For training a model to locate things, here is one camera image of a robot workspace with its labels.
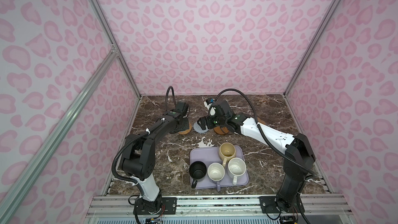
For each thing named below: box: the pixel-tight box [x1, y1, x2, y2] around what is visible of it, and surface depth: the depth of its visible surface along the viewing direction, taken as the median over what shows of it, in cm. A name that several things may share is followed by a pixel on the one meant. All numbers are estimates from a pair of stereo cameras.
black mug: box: [189, 160, 207, 189], surface depth 79 cm
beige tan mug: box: [218, 142, 236, 167], surface depth 84 cm
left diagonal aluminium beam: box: [0, 47, 119, 222], surface depth 68 cm
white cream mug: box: [226, 157, 247, 186], surface depth 80 cm
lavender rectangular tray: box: [189, 145, 250, 189], surface depth 90 cm
